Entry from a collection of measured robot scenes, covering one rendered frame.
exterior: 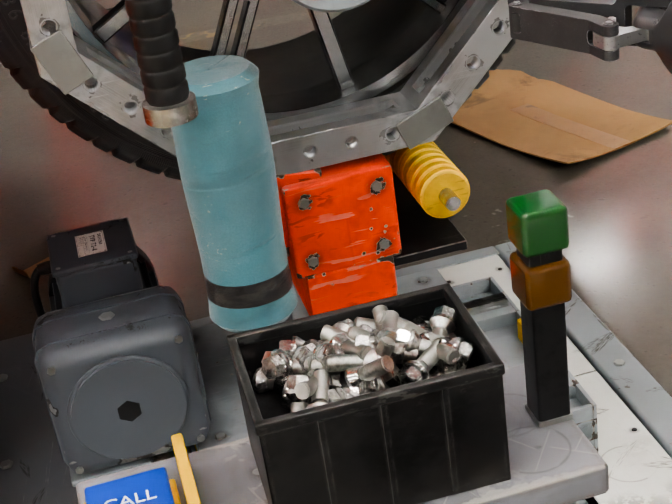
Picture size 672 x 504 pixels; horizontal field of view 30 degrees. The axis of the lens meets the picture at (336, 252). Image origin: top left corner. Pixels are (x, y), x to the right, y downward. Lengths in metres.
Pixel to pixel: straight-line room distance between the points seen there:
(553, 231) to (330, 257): 0.39
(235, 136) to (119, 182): 1.70
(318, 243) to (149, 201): 1.40
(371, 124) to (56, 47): 0.33
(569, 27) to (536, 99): 2.04
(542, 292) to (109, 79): 0.47
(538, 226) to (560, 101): 1.91
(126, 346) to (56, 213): 1.34
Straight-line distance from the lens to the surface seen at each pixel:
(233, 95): 1.12
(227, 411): 1.58
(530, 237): 1.00
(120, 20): 1.33
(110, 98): 1.24
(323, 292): 1.36
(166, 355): 1.44
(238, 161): 1.14
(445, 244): 1.39
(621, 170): 2.58
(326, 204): 1.32
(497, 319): 1.80
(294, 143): 1.29
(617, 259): 2.26
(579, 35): 0.88
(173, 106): 1.01
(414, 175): 1.39
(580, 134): 2.73
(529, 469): 1.07
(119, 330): 1.44
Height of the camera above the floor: 1.12
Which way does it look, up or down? 28 degrees down
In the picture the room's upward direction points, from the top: 8 degrees counter-clockwise
